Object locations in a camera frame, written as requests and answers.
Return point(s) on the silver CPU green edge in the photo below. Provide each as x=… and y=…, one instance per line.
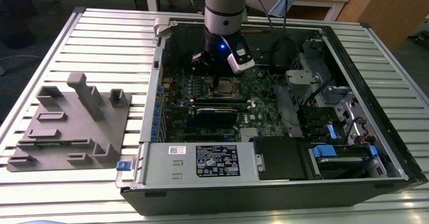
x=229, y=86

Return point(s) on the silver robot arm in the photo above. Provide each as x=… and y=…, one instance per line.
x=225, y=8

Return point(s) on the CPU socket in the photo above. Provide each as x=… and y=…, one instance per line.
x=209, y=93

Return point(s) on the black RAM slot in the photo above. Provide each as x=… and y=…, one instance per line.
x=205, y=107
x=205, y=98
x=205, y=101
x=205, y=104

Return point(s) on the black graphics card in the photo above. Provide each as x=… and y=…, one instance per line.
x=215, y=118

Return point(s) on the metal drive cage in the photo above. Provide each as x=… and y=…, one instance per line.
x=312, y=58

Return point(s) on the green motherboard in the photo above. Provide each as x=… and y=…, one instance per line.
x=265, y=119

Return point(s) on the silver chipset heatsink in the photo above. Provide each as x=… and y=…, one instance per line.
x=250, y=132

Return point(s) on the blue plastic strip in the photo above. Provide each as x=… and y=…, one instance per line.
x=330, y=131

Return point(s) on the silver power supply unit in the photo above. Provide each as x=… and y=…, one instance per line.
x=158, y=163

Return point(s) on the grey parts rack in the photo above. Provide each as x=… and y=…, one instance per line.
x=83, y=133

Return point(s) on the blue case latch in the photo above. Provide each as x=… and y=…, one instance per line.
x=123, y=165

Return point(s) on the wooden cabinet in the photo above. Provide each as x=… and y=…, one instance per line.
x=385, y=8

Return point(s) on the black hard disk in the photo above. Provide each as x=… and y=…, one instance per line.
x=338, y=167

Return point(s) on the black PC case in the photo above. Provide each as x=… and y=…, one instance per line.
x=234, y=204

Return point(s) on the blue plastic tab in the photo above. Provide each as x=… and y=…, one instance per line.
x=372, y=151

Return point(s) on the grey office chair base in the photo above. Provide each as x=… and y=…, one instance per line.
x=422, y=33

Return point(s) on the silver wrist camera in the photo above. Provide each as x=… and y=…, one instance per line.
x=198, y=58

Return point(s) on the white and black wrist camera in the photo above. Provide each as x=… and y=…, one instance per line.
x=241, y=58

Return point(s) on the silver metal bracket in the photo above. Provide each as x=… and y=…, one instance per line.
x=299, y=77

